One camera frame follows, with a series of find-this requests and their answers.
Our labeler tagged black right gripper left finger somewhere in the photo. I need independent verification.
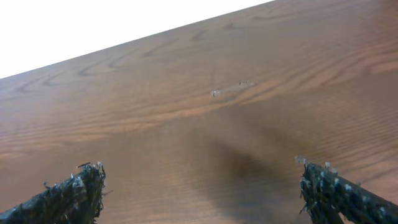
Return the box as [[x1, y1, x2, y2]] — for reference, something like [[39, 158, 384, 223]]
[[1, 162, 106, 224]]

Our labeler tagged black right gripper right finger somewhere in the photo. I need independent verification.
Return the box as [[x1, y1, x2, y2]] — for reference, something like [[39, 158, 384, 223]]
[[295, 156, 397, 224]]

